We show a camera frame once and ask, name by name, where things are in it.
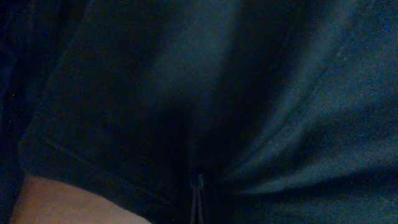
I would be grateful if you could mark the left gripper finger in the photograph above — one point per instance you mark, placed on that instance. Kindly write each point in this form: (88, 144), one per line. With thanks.
(193, 211)
(200, 185)

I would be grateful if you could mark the black trousers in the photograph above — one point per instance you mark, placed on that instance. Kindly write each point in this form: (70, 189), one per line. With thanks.
(110, 108)

